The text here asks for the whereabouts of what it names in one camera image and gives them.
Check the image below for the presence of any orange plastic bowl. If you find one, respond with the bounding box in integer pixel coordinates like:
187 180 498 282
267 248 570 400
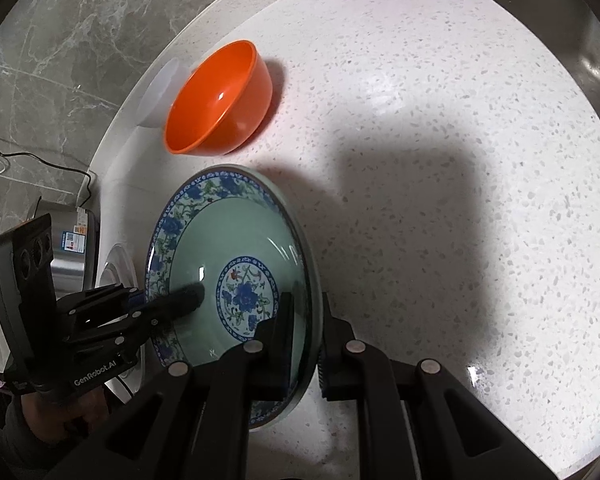
163 40 273 156

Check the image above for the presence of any person's left hand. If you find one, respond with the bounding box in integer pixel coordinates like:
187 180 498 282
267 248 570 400
21 387 109 442

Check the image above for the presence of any white bowl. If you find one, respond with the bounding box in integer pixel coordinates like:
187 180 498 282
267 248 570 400
135 58 195 129

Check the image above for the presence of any steel rice cooker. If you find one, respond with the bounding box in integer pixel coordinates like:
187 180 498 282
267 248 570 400
28 197 99 298

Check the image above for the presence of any blue green patterned bowl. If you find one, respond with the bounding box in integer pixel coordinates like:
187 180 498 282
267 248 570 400
145 165 323 429

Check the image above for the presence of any black power cable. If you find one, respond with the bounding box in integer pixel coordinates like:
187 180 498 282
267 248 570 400
0 129 94 212

